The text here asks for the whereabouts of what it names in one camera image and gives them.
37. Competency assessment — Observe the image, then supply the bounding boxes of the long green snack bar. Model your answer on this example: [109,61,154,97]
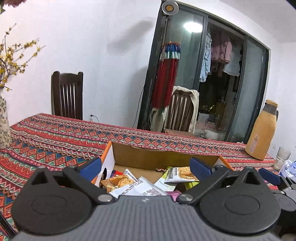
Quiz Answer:
[154,167,199,192]

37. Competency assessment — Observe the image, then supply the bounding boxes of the oat crisp pack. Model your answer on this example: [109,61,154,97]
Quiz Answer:
[109,169,168,198]
[100,174,137,193]
[165,167,199,183]

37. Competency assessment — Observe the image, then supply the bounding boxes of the pink snack pack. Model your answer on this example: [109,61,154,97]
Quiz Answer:
[166,190,182,202]

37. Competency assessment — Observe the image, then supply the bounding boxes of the white blue tissue pack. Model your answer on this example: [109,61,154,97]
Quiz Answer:
[279,160,296,182]

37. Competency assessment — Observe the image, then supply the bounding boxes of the drinking glass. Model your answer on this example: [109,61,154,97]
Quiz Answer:
[274,146,291,171]

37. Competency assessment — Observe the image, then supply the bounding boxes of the patterned red tablecloth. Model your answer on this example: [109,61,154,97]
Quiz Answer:
[1,113,274,240]

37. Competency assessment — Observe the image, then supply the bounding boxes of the orange pumpkin cardboard box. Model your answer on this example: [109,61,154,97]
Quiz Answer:
[91,142,232,186]

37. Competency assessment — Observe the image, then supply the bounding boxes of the orange thermos jug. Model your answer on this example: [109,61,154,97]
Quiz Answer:
[245,99,278,160]

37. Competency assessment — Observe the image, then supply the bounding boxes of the chair with beige cloth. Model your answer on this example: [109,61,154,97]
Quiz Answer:
[164,86,199,135]

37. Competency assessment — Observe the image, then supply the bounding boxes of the dark wooden chair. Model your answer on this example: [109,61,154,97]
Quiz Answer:
[51,71,84,120]

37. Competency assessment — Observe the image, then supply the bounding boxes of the hanging blue shirt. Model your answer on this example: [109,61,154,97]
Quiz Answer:
[199,29,212,82]

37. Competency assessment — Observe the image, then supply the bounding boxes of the red tassel hanging decoration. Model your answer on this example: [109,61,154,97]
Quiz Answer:
[152,42,181,109]

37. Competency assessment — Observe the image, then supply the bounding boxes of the hanging pink jacket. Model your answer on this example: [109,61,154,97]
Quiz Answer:
[211,33,232,64]

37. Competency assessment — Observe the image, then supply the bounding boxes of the floral vase yellow twigs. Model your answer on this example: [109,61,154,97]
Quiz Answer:
[0,22,46,150]

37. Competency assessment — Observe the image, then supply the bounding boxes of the round ring lamp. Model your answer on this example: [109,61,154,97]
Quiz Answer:
[161,1,179,16]

